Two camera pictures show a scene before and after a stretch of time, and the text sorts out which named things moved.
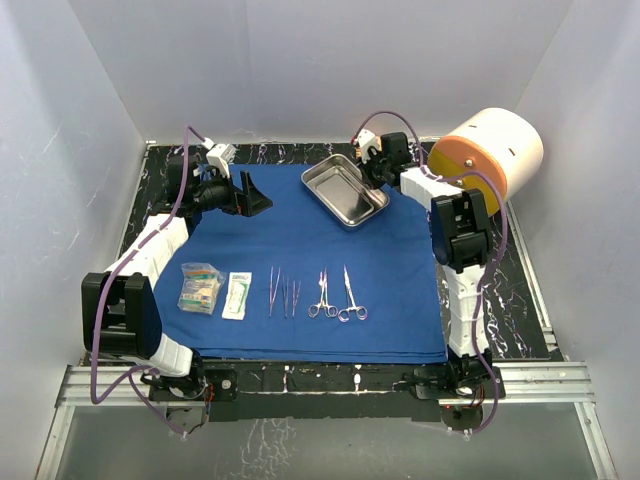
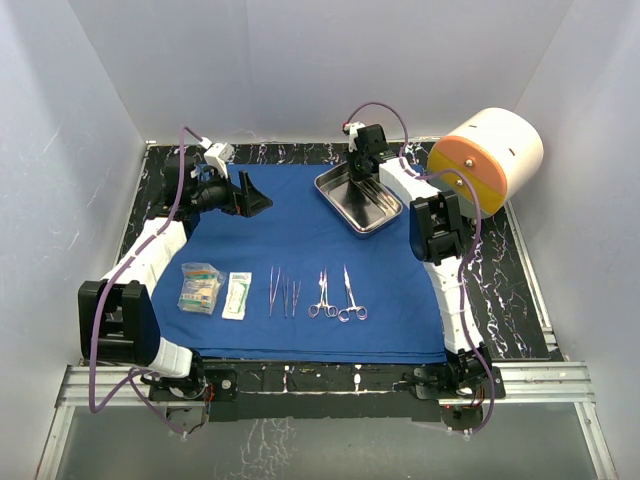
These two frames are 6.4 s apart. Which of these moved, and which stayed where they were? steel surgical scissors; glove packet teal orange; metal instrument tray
Moved: metal instrument tray
Stayed: steel surgical scissors; glove packet teal orange
